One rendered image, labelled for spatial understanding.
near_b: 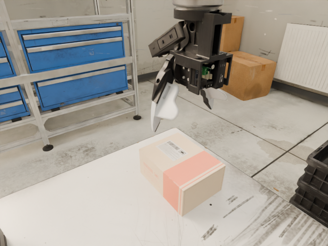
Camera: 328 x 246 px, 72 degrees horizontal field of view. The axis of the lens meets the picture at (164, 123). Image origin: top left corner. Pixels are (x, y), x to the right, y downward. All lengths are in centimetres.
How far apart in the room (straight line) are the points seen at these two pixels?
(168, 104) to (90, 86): 157
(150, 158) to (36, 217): 26
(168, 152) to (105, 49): 147
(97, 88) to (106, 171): 140
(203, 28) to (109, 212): 39
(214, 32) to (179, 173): 27
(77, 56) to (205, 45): 154
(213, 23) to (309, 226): 42
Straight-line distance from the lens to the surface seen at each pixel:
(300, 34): 291
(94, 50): 187
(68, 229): 51
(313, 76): 291
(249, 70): 260
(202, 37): 35
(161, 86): 38
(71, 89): 188
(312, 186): 99
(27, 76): 175
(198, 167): 49
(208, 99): 47
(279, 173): 179
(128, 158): 63
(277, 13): 316
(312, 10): 300
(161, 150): 52
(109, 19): 186
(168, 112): 37
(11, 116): 187
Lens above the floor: 110
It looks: 31 degrees down
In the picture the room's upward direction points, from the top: straight up
